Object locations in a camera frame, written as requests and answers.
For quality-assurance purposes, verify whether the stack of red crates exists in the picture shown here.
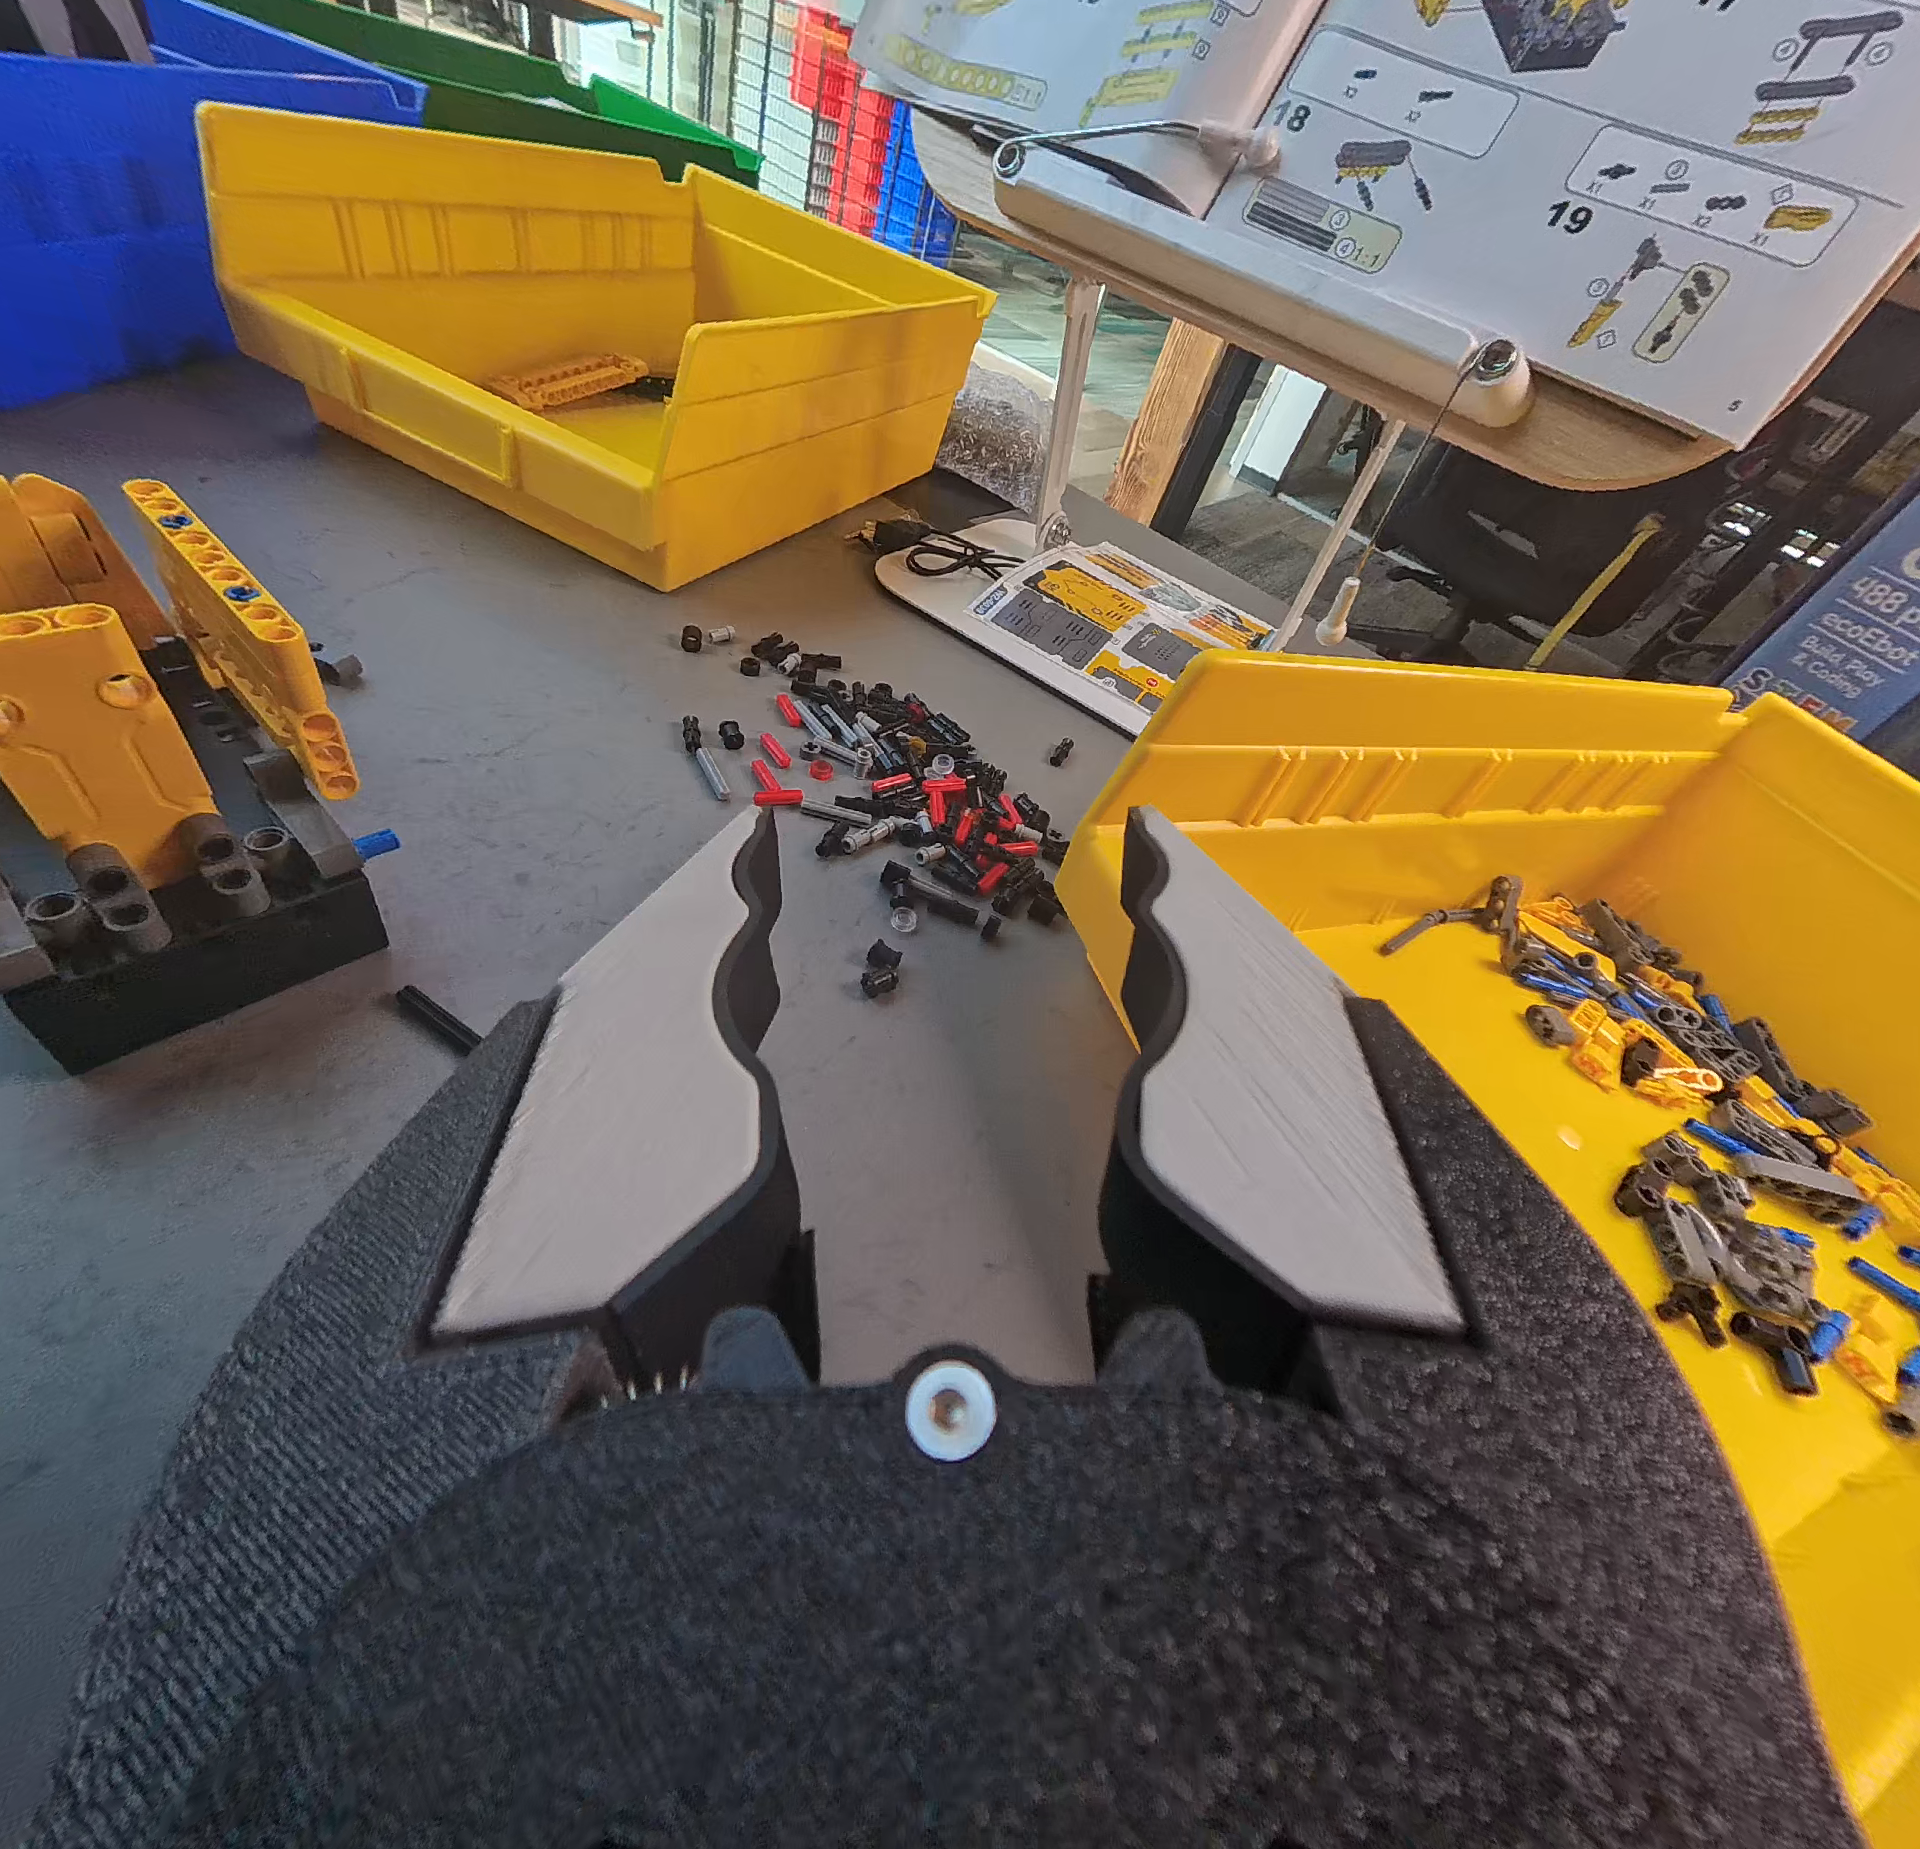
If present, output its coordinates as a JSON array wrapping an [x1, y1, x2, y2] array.
[[786, 5, 897, 238]]

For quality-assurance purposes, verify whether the stack of blue crates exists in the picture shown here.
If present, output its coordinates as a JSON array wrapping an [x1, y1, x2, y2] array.
[[869, 101, 962, 269]]

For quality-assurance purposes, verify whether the orange lego frame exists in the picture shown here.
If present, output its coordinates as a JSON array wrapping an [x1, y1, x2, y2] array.
[[483, 353, 652, 413]]

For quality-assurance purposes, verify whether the yellow plastic bin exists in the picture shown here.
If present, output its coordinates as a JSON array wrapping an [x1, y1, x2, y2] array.
[[1055, 649, 1920, 1849], [196, 101, 999, 595]]

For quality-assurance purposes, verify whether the blue plastic bin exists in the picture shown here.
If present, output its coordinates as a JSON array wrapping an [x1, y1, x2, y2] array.
[[0, 0, 432, 413]]

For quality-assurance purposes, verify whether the blue lego set box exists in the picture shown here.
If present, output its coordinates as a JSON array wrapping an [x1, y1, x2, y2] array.
[[1718, 485, 1920, 771]]

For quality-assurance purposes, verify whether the yellow black lego model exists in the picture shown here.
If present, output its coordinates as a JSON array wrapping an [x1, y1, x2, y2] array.
[[0, 472, 393, 1079]]

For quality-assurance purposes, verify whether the wooden post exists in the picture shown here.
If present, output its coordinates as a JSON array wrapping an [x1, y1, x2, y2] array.
[[1107, 317, 1227, 527]]

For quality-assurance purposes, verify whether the black office chair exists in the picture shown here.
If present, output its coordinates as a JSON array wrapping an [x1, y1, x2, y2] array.
[[1372, 303, 1920, 681]]

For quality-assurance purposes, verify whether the clear bubble wrap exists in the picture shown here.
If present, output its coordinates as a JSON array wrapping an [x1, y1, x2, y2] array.
[[937, 356, 1055, 512]]

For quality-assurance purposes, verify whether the lego sticker sheet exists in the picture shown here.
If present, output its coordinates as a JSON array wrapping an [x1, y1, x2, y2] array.
[[967, 541, 1277, 718]]

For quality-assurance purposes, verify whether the pile of mixed lego parts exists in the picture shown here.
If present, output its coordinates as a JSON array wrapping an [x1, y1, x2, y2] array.
[[1381, 873, 1920, 1438]]

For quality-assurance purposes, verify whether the lego instruction booklet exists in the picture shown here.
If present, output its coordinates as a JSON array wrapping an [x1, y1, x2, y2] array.
[[851, 0, 1920, 450]]

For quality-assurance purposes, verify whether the pile of small lego pins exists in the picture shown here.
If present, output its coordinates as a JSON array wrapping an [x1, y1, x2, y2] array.
[[677, 623, 1076, 1004]]

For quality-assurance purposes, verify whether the green plastic bin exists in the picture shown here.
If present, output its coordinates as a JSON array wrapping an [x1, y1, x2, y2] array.
[[183, 0, 764, 190]]

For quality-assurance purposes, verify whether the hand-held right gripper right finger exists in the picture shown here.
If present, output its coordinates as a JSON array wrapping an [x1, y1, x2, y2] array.
[[1098, 806, 1469, 1374]]

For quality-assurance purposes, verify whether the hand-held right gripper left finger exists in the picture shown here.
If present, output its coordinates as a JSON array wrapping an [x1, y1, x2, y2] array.
[[432, 806, 823, 1383]]

